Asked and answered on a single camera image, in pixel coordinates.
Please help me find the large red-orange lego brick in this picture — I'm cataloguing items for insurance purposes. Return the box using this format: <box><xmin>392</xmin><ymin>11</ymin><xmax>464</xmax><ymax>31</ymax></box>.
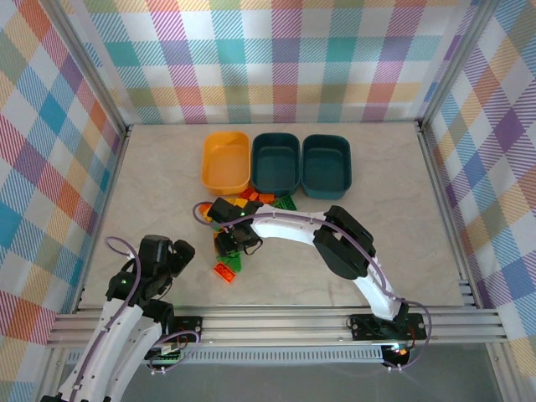
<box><xmin>213</xmin><ymin>261</ymin><xmax>240</xmax><ymax>286</ymax></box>

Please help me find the orange plastic container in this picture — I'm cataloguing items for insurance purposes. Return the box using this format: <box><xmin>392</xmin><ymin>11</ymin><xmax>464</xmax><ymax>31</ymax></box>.
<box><xmin>200</xmin><ymin>131</ymin><xmax>252</xmax><ymax>198</ymax></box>

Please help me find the teal plastic container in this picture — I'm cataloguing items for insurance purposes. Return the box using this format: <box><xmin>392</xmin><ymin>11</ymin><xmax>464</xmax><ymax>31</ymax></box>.
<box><xmin>301</xmin><ymin>133</ymin><xmax>353</xmax><ymax>200</ymax></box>
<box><xmin>250</xmin><ymin>131</ymin><xmax>303</xmax><ymax>198</ymax></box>

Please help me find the green terminal controller board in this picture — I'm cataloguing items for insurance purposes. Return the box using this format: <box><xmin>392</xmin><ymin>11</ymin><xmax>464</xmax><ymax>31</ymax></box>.
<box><xmin>143</xmin><ymin>343</ymin><xmax>188</xmax><ymax>369</ymax></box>

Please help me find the plaid fabric backdrop panel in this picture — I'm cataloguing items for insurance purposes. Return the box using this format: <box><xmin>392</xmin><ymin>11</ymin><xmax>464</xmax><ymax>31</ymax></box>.
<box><xmin>420</xmin><ymin>0</ymin><xmax>536</xmax><ymax>402</ymax></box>
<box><xmin>0</xmin><ymin>0</ymin><xmax>125</xmax><ymax>402</ymax></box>
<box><xmin>56</xmin><ymin>0</ymin><xmax>497</xmax><ymax>126</ymax></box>

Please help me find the small controller board orange plug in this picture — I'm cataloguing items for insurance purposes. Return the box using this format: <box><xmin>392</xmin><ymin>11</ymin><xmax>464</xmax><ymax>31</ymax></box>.
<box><xmin>383</xmin><ymin>341</ymin><xmax>415</xmax><ymax>363</ymax></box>

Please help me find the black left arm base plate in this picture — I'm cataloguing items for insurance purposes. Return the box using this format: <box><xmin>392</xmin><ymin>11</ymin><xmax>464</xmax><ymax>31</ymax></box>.
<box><xmin>171</xmin><ymin>316</ymin><xmax>205</xmax><ymax>343</ymax></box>

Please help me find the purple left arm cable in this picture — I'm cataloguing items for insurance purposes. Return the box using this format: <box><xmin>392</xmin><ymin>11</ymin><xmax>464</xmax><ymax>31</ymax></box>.
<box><xmin>58</xmin><ymin>236</ymin><xmax>201</xmax><ymax>399</ymax></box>

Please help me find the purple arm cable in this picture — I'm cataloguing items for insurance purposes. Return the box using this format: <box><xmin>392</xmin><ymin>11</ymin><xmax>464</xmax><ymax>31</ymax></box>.
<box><xmin>58</xmin><ymin>236</ymin><xmax>201</xmax><ymax>399</ymax></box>
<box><xmin>191</xmin><ymin>202</ymin><xmax>436</xmax><ymax>374</ymax></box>

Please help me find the aluminium side rail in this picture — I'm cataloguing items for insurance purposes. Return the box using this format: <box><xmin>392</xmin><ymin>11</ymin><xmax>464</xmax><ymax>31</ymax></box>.
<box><xmin>416</xmin><ymin>121</ymin><xmax>481</xmax><ymax>311</ymax></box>
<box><xmin>73</xmin><ymin>125</ymin><xmax>133</xmax><ymax>315</ymax></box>

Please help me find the aluminium mounting rail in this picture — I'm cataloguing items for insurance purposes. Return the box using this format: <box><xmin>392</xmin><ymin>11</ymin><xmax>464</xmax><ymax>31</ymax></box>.
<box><xmin>44</xmin><ymin>307</ymin><xmax>506</xmax><ymax>348</ymax></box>

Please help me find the grey slotted cable duct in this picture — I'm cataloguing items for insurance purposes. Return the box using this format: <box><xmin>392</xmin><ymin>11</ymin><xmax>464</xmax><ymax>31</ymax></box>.
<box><xmin>66</xmin><ymin>349</ymin><xmax>385</xmax><ymax>366</ymax></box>

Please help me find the aluminium lower frame strut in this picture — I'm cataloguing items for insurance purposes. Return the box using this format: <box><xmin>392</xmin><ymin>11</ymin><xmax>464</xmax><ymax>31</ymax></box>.
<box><xmin>35</xmin><ymin>347</ymin><xmax>70</xmax><ymax>402</ymax></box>
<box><xmin>487</xmin><ymin>343</ymin><xmax>518</xmax><ymax>402</ymax></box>

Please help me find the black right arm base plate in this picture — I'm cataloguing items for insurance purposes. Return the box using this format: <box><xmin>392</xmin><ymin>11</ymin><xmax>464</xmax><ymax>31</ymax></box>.
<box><xmin>348</xmin><ymin>312</ymin><xmax>428</xmax><ymax>341</ymax></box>

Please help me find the aluminium frame post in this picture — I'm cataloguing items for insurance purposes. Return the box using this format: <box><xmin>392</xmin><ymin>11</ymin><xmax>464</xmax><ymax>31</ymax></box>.
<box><xmin>49</xmin><ymin>0</ymin><xmax>131</xmax><ymax>139</ymax></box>
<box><xmin>416</xmin><ymin>0</ymin><xmax>502</xmax><ymax>131</ymax></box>

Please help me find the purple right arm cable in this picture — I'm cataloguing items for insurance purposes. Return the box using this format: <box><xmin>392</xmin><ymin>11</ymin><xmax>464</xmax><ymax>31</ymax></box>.
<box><xmin>191</xmin><ymin>202</ymin><xmax>436</xmax><ymax>374</ymax></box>

